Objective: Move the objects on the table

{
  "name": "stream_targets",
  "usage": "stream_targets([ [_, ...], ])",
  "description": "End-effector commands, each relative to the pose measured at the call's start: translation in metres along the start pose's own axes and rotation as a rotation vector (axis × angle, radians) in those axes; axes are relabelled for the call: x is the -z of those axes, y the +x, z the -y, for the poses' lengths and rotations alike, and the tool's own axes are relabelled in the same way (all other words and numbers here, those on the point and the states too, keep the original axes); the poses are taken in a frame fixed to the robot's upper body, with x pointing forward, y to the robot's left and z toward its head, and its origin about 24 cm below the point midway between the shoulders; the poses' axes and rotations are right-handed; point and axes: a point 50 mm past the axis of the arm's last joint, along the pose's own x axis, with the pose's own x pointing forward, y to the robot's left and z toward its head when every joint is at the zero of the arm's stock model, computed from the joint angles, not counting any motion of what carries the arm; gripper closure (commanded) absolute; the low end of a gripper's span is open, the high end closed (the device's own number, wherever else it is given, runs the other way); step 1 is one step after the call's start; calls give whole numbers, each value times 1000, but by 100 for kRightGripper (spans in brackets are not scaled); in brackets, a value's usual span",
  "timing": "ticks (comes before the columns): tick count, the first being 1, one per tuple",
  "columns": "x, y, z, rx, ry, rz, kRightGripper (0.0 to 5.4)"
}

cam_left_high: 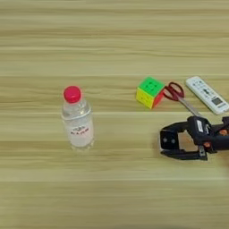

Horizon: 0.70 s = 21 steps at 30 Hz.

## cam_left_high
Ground white remote control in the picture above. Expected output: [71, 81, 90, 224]
[185, 75, 229, 115]

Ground red handled scissors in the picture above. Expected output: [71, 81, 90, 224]
[163, 81, 204, 118]

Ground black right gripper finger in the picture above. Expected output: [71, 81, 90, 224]
[159, 120, 192, 133]
[159, 146, 208, 161]

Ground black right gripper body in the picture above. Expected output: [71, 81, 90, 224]
[191, 116, 229, 154]

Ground clear water bottle red cap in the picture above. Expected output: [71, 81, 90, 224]
[61, 85, 95, 152]

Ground green yellow red puzzle cube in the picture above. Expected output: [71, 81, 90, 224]
[135, 76, 165, 109]

